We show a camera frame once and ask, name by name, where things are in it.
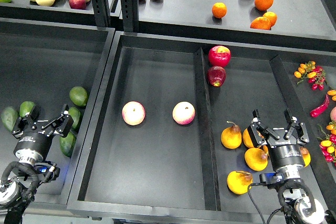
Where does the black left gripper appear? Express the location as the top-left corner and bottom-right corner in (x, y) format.
(12, 104), (74, 163)

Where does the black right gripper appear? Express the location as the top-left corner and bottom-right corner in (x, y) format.
(247, 109), (309, 173)

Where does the green avocado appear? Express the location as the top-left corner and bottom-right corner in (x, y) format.
(69, 86), (89, 107)
(68, 107), (81, 131)
(19, 101), (35, 117)
(1, 106), (19, 132)
(59, 132), (76, 157)

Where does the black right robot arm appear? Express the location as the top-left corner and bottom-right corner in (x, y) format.
(247, 110), (335, 223)

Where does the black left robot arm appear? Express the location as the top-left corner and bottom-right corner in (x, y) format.
(1, 104), (74, 223)

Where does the central yellow pear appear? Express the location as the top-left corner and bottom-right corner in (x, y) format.
(263, 145), (268, 155)

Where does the red chili pepper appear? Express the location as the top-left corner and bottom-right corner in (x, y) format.
(310, 94), (330, 118)

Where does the lower cherry tomato bunch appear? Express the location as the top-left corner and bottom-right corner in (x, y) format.
(318, 121), (335, 166)

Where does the cherry tomato bunch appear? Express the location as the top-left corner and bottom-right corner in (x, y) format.
(318, 121), (335, 166)
(293, 61), (326, 90)

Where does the pink peach at right edge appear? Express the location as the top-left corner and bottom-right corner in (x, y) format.
(330, 107), (336, 121)

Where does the black left tray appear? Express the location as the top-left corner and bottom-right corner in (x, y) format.
(1, 18), (115, 215)

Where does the black tray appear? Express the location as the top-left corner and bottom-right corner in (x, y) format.
(1, 18), (115, 215)
(67, 32), (335, 223)

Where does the orange cherry tomatoes pair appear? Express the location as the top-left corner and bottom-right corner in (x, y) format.
(327, 90), (336, 101)

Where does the upper cherry tomato bunch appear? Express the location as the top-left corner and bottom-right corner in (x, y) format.
(293, 61), (326, 90)

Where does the left pink peach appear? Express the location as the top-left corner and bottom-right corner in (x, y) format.
(122, 101), (145, 126)

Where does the bright red apple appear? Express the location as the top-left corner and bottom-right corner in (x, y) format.
(208, 45), (231, 68)

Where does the black middle tray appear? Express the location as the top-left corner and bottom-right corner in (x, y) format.
(67, 32), (335, 223)

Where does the orange on shelf bottom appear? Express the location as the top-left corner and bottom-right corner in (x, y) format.
(250, 16), (271, 30)

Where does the orange on shelf lower right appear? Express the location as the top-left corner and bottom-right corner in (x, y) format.
(263, 12), (278, 27)

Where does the dark red apple on shelf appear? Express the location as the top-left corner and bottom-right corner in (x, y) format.
(69, 0), (87, 10)

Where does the large orange on shelf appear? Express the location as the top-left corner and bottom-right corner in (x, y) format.
(255, 0), (274, 11)

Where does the orange on shelf centre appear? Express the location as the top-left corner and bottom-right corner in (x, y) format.
(212, 2), (227, 19)

